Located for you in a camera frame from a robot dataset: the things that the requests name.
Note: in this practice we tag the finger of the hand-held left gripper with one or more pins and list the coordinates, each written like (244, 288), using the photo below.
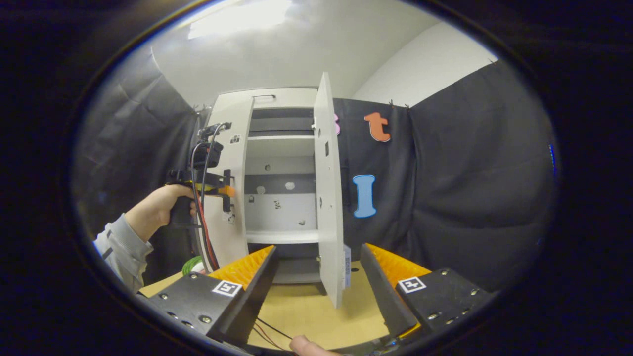
(227, 191)

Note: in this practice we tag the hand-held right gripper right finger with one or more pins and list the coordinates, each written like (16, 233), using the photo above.
(383, 291)

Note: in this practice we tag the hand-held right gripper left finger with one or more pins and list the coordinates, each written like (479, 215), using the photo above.
(257, 291)

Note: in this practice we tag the beige cabinet door camera sticker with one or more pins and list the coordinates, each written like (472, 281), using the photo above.
(237, 232)

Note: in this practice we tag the beige double-door shoe cabinet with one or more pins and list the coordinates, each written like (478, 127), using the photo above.
(282, 212)

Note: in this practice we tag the beige cabinet door shell sticker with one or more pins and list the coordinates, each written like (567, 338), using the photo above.
(329, 198)

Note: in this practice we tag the white cabinet shelf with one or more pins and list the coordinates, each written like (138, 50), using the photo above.
(279, 146)
(282, 236)

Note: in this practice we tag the beige cabinet drawer front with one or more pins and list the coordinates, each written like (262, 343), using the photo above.
(292, 98)

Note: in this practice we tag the watermelon slice toy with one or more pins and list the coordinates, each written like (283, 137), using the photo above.
(192, 265)

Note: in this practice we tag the black backdrop cloth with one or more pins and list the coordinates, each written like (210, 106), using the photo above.
(470, 173)

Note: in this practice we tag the black backdrop clip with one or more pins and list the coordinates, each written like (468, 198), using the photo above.
(398, 104)

